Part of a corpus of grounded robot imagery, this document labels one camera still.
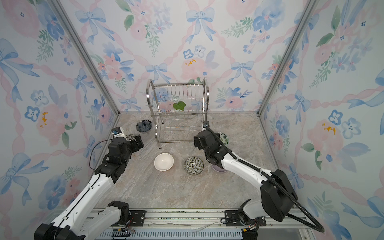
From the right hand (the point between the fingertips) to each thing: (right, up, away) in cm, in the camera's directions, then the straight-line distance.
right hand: (204, 134), depth 85 cm
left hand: (-38, -1, -5) cm, 39 cm away
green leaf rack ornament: (-14, +16, +1) cm, 22 cm away
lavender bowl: (+7, -19, -1) cm, 21 cm away
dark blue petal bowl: (-43, +5, +25) cm, 50 cm away
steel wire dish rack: (-14, +13, -2) cm, 19 cm away
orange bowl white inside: (-24, -18, +7) cm, 31 cm away
